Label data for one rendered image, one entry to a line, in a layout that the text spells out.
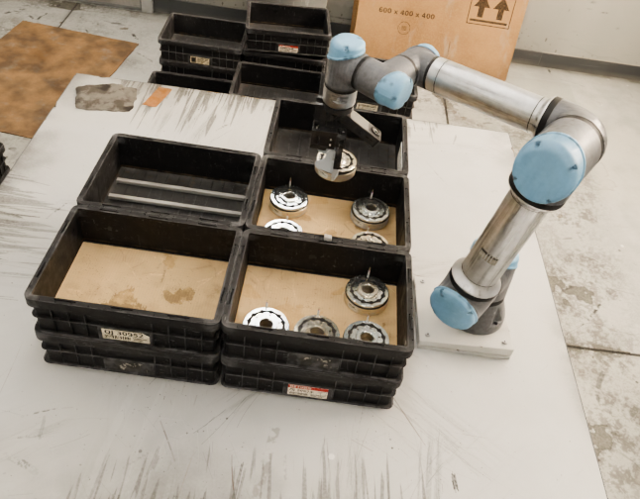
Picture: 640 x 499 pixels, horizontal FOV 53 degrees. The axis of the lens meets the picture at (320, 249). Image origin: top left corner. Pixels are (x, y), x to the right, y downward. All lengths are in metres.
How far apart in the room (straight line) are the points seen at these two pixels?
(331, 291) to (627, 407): 1.52
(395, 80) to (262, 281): 0.56
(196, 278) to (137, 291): 0.14
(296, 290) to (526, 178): 0.61
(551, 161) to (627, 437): 1.63
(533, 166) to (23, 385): 1.15
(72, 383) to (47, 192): 0.68
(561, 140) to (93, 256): 1.06
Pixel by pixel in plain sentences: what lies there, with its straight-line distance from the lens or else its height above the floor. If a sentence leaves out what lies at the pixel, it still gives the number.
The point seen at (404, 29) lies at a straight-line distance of 4.26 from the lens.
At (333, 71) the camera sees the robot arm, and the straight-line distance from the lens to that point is 1.42.
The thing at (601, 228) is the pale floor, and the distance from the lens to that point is 3.48.
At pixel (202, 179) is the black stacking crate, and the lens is 1.82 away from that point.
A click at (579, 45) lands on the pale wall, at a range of 4.80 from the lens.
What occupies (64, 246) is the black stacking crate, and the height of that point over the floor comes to 0.90.
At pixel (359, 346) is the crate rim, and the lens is 1.32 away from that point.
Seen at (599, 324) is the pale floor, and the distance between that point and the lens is 2.98.
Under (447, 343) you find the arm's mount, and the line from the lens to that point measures 1.64.
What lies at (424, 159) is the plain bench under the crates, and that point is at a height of 0.70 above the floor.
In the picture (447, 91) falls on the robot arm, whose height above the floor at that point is 1.29.
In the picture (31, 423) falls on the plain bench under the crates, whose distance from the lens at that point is 1.52.
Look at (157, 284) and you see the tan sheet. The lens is 1.54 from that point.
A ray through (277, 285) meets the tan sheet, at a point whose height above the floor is 0.83.
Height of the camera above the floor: 1.96
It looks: 44 degrees down
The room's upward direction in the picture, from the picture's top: 10 degrees clockwise
